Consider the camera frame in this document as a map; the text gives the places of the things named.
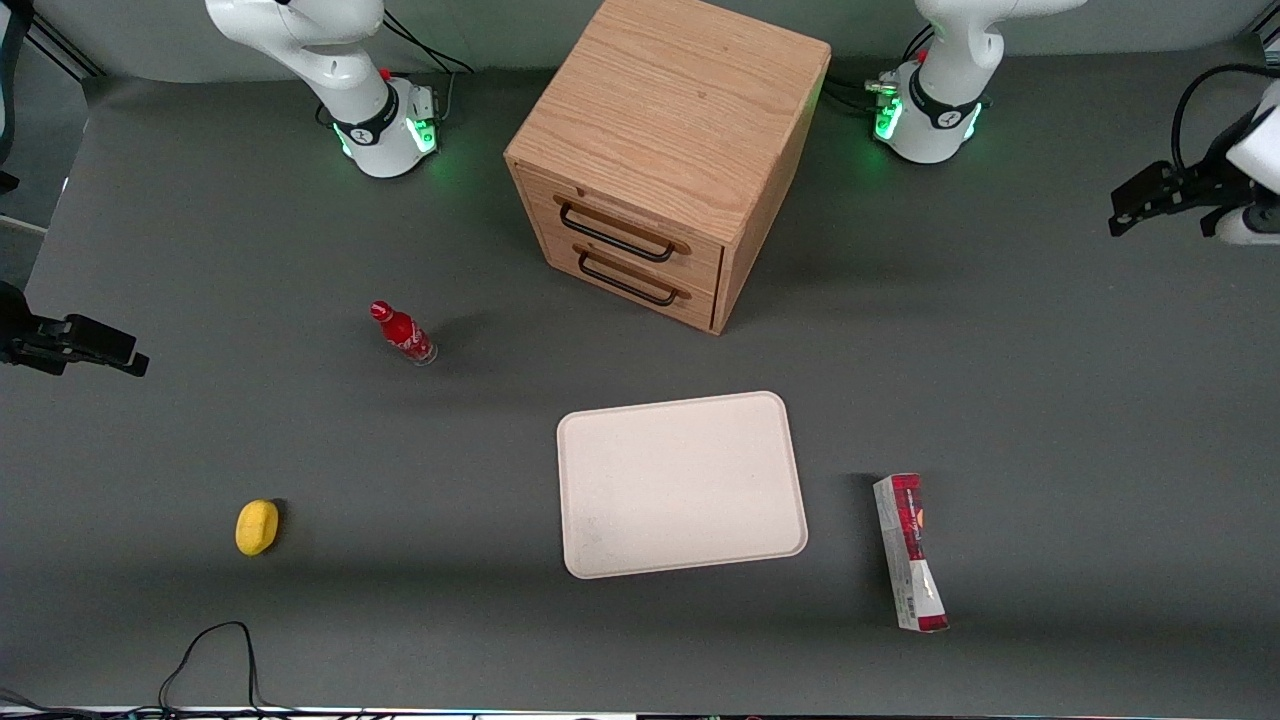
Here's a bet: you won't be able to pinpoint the black metal drawer handle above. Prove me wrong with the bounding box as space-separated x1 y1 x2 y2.
574 245 693 308
556 196 692 265

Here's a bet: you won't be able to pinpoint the black stand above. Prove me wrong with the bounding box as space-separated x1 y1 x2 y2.
0 0 37 197

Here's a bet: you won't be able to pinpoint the wooden drawer cabinet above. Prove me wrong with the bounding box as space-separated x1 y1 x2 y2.
504 0 833 336

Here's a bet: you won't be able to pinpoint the black arm base cables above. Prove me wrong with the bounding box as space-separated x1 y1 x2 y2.
378 8 477 121
826 22 939 113

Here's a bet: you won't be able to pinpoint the aluminium frame rail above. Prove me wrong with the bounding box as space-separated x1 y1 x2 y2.
24 14 107 83

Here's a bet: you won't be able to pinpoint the red cola bottle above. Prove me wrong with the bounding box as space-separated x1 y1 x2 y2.
369 300 439 368

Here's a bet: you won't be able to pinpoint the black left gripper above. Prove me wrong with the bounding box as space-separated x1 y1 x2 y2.
1108 150 1263 239

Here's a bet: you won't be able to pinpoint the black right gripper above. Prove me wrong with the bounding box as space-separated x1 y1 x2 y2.
0 282 151 379

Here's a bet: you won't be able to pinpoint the wooden drawer front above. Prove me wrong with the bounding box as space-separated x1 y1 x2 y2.
541 228 717 332
523 165 725 293

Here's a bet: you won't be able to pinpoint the black right arm base cables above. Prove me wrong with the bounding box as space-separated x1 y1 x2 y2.
378 8 477 121

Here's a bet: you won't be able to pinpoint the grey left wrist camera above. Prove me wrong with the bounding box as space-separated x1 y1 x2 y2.
1215 200 1280 247

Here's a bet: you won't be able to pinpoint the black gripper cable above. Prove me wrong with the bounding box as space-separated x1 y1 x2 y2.
1171 63 1280 173

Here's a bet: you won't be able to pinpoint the yellow lemon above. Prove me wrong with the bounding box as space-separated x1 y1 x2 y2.
235 499 281 557

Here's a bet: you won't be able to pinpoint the cream rectangular tray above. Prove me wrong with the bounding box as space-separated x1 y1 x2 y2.
556 391 809 580

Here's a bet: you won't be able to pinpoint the black looped cable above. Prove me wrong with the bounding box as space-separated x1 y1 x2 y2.
158 621 301 717

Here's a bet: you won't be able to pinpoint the red tartan cookie box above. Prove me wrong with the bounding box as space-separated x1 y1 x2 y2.
873 473 950 634

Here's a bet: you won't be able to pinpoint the black left arm base cables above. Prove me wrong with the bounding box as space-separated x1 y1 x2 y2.
826 22 939 113

